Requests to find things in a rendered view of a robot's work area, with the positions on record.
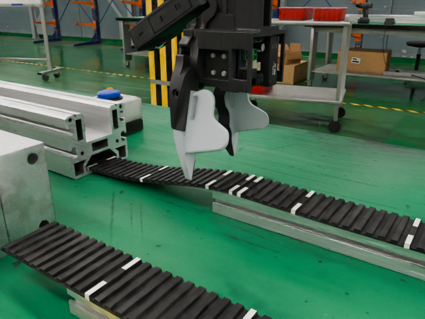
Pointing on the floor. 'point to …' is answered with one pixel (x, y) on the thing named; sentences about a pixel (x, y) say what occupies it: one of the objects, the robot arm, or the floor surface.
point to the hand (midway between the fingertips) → (207, 156)
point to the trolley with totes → (290, 12)
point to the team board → (43, 35)
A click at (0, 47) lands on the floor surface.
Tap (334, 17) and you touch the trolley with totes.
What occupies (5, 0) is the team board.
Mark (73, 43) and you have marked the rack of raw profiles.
